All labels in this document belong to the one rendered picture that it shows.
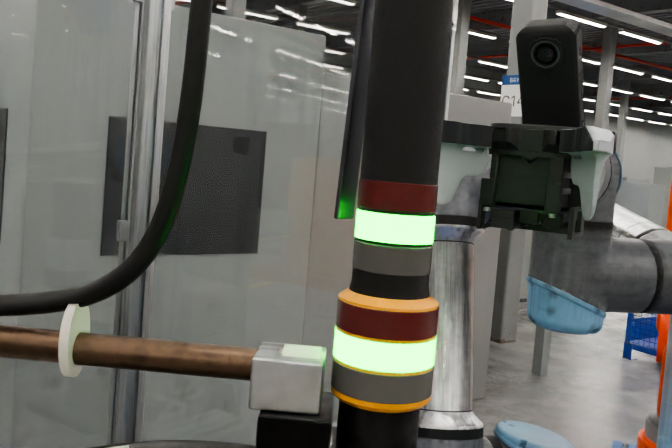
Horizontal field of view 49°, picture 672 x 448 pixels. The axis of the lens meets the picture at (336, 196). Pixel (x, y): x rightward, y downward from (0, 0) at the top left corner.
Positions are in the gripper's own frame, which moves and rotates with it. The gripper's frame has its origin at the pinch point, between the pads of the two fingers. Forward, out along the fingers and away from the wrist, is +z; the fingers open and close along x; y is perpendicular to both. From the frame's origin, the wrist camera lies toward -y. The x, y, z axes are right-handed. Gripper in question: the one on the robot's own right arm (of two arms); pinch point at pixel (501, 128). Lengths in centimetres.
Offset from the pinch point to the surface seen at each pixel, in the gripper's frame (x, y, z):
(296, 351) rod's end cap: 2.8, 11.1, 18.9
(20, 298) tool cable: 13.9, 9.9, 23.9
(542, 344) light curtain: 100, 139, -562
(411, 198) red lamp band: -1.5, 4.1, 18.1
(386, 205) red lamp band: -0.6, 4.5, 18.5
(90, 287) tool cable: 11.1, 9.1, 22.6
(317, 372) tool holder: 1.5, 11.6, 19.3
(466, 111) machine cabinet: 136, -34, -418
